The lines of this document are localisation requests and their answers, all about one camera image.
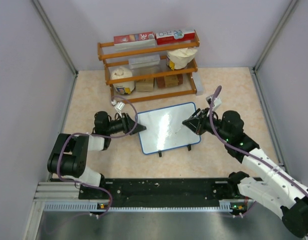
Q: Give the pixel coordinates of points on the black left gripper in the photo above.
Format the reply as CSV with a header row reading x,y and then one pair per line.
x,y
127,123

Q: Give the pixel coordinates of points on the metal whiteboard stand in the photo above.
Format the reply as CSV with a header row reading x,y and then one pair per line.
x,y
188,147

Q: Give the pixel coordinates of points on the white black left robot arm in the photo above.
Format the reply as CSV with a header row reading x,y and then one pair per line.
x,y
73,162

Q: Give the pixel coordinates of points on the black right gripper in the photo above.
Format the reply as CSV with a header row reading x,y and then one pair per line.
x,y
196,125

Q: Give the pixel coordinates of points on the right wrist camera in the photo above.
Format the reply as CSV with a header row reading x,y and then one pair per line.
x,y
215,104

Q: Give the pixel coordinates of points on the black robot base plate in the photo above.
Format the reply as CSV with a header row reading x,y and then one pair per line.
x,y
168,192

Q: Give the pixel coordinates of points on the brown sponge stack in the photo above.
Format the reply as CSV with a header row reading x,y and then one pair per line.
x,y
169,81

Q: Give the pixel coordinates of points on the beige sponge stack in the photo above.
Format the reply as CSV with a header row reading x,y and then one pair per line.
x,y
145,85

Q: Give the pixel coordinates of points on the silver metal box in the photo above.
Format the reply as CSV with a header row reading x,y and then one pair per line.
x,y
144,61

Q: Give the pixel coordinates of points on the grey block beside rack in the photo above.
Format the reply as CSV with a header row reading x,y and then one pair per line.
x,y
198,84

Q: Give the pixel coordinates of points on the grey slotted cable duct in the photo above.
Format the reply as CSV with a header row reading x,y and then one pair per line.
x,y
95,207

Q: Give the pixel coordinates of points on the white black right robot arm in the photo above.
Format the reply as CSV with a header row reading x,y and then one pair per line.
x,y
277,191

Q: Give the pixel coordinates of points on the red white wrap box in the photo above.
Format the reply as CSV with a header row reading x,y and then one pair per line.
x,y
174,36

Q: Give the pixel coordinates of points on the red foil wrap box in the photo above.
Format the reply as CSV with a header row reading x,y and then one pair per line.
x,y
134,41

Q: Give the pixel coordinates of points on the blue framed whiteboard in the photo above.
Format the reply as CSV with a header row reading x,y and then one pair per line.
x,y
162,123

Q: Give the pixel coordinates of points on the cream bag upper shelf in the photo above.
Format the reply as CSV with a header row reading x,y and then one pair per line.
x,y
180,58

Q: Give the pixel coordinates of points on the orange wooden shelf rack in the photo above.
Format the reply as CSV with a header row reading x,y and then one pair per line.
x,y
187,88

